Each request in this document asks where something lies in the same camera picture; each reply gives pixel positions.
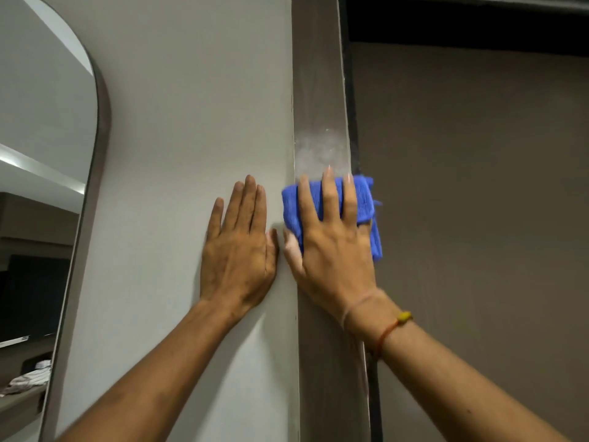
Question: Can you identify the person's left hand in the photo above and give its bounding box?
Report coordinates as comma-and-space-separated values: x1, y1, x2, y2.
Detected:
199, 175, 280, 319

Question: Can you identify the person's right hand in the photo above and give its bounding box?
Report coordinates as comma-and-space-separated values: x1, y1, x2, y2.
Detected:
283, 165, 385, 325

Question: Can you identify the blue cleaning cloth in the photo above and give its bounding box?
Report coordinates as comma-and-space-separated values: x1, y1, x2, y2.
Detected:
282, 175, 384, 262

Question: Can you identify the person's left forearm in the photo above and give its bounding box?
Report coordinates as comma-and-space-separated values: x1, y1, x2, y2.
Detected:
55, 297, 258, 442

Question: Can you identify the person's right forearm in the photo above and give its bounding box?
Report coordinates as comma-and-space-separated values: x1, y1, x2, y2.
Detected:
343, 290, 573, 442

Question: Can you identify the red string bracelet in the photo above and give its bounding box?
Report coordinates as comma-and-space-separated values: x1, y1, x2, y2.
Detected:
374, 311, 413, 360

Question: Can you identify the arched wall mirror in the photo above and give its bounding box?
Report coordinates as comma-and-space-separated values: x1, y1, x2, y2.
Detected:
0, 0, 112, 442

